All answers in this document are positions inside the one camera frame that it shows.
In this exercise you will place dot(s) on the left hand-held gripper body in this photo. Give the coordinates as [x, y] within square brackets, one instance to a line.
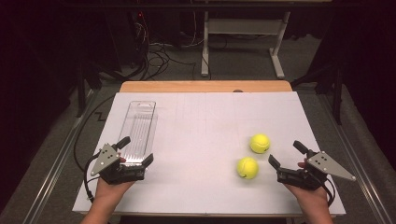
[107, 157]

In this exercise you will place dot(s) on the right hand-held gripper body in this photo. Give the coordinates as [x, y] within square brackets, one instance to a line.
[323, 165]

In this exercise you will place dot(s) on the clear plastic container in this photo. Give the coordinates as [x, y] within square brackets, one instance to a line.
[140, 127]

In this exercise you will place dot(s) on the yellow tennis ball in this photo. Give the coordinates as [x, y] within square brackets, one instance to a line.
[247, 167]
[260, 143]

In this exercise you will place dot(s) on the person's left hand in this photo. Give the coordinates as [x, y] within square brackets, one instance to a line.
[109, 191]

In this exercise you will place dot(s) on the person's right hand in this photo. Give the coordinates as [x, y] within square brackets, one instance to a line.
[309, 197]

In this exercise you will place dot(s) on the white board sheet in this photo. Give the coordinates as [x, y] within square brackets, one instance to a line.
[202, 140]

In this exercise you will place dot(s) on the black metal stand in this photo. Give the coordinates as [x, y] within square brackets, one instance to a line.
[336, 93]
[81, 93]

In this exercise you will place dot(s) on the wooden table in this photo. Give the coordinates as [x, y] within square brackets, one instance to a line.
[202, 86]

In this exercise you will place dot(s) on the dark computer tower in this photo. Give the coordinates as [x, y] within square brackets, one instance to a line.
[124, 37]

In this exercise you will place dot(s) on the metal floor rail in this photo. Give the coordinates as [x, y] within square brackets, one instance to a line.
[62, 158]
[370, 194]

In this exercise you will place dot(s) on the white metal desk frame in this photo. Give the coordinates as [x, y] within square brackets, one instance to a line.
[246, 26]

